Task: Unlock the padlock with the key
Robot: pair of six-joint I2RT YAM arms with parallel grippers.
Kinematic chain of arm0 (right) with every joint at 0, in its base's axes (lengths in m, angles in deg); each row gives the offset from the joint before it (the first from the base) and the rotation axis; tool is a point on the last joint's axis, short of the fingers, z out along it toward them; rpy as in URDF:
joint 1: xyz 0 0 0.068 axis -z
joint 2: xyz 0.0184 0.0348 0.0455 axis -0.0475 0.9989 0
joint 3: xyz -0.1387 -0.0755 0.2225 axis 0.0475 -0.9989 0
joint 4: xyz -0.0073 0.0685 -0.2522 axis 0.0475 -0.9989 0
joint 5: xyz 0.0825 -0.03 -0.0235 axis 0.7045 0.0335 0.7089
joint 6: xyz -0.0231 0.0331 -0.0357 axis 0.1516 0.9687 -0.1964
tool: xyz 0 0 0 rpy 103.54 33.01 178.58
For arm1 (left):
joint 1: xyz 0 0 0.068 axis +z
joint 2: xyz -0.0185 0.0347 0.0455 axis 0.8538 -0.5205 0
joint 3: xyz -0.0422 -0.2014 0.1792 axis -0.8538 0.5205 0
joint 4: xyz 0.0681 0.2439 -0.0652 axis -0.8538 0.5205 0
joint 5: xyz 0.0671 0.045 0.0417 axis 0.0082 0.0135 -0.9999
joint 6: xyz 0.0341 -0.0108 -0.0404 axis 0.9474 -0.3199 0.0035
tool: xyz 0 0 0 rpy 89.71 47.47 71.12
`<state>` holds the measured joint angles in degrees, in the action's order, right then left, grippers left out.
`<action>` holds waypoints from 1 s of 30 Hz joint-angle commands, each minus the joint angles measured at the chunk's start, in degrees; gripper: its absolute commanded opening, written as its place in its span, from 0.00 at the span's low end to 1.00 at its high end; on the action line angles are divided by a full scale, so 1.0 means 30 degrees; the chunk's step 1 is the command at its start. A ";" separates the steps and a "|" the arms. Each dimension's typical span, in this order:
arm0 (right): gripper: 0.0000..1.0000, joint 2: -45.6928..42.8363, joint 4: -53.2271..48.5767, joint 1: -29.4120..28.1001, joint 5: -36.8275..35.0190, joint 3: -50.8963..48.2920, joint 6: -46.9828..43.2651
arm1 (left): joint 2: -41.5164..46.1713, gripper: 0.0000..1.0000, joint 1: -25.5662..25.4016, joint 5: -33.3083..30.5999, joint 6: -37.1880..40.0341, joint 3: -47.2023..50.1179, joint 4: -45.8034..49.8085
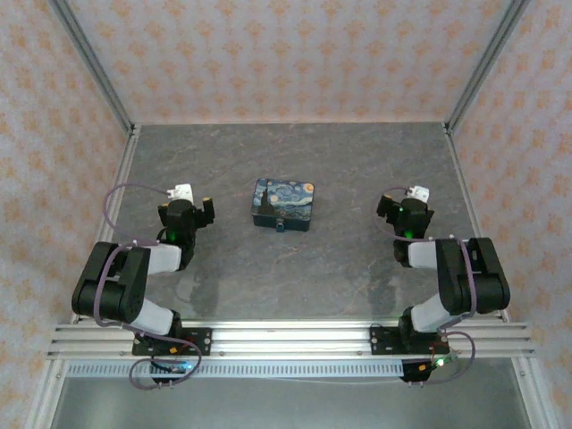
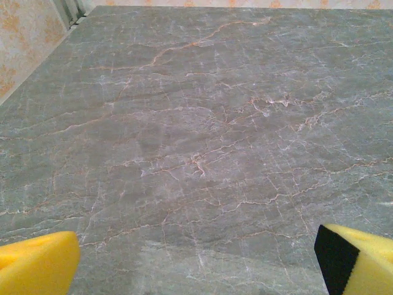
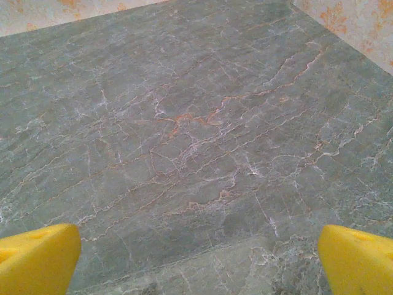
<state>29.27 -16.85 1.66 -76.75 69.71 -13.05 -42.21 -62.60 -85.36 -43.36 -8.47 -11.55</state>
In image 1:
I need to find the starry night painted tin box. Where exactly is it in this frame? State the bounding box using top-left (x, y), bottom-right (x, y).
top-left (251, 177), bottom-right (316, 232)

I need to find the left controller board green light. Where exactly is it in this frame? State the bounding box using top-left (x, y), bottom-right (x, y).
top-left (150, 359), bottom-right (194, 375)

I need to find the controller board green light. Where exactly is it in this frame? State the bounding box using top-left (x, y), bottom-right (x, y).
top-left (400, 354), bottom-right (461, 386)
top-left (150, 359), bottom-right (194, 375)

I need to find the right controller board green light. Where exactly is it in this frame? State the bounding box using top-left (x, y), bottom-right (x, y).
top-left (400, 354), bottom-right (461, 386)

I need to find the right aluminium table side rail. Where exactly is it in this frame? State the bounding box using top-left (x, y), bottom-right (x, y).
top-left (442, 122), bottom-right (511, 324)

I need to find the aluminium table side rail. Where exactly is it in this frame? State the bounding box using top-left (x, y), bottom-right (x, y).
top-left (70, 124), bottom-right (142, 324)
top-left (442, 122), bottom-right (511, 324)

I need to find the left aluminium table side rail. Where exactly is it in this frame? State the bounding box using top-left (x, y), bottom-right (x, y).
top-left (70, 124), bottom-right (142, 324)

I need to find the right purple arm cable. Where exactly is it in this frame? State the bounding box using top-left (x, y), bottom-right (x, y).
top-left (374, 187), bottom-right (477, 386)

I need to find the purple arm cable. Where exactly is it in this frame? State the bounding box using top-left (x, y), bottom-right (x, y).
top-left (374, 187), bottom-right (477, 386)
top-left (91, 181), bottom-right (202, 390)

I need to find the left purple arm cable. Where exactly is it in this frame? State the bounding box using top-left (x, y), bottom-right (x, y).
top-left (91, 181), bottom-right (202, 390)

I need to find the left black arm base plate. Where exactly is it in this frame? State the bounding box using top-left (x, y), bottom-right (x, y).
top-left (132, 327), bottom-right (213, 358)

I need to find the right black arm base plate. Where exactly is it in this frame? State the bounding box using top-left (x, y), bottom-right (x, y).
top-left (370, 324), bottom-right (450, 357)

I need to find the long aluminium mounting rail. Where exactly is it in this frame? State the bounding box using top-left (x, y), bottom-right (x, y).
top-left (46, 319), bottom-right (535, 359)

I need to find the right aluminium frame post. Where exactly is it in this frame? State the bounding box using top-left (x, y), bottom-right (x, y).
top-left (445, 0), bottom-right (532, 131)

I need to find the aluminium frame post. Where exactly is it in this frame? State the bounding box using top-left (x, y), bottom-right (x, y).
top-left (47, 0), bottom-right (136, 136)
top-left (445, 0), bottom-right (532, 131)

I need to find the slotted white cable duct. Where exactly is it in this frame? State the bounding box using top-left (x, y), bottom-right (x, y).
top-left (66, 359), bottom-right (406, 379)

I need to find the left aluminium frame post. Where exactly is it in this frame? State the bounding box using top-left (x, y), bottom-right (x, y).
top-left (47, 0), bottom-right (136, 136)

